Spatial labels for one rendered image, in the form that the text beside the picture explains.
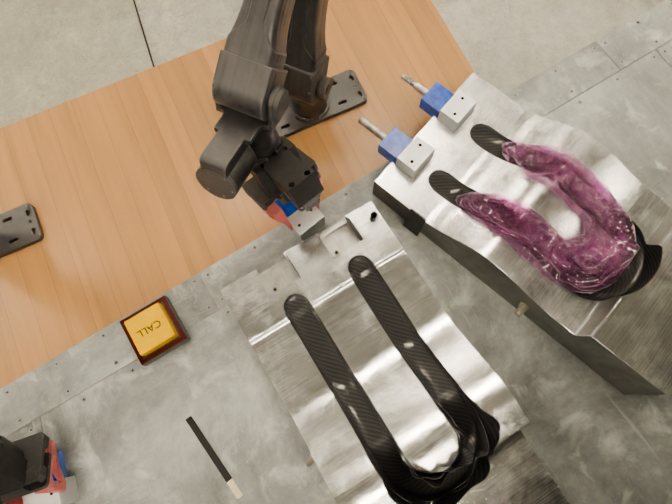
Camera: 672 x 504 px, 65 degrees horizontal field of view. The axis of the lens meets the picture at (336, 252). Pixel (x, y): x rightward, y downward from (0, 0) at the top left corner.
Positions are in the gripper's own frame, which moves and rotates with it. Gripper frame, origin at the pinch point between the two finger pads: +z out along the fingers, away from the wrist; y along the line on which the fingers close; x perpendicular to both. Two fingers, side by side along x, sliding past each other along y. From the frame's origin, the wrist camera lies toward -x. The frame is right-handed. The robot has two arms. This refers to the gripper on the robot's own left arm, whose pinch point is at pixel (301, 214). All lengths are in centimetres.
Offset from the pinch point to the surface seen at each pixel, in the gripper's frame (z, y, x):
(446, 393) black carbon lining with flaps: 10.7, -2.2, -32.9
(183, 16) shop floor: 17, 29, 141
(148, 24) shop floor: 15, 17, 146
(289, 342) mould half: 4.1, -14.0, -14.9
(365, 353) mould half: 8.3, -6.7, -21.8
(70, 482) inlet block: 7, -51, -6
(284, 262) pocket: 1.0, -7.1, -4.9
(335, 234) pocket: 1.8, 1.7, -6.3
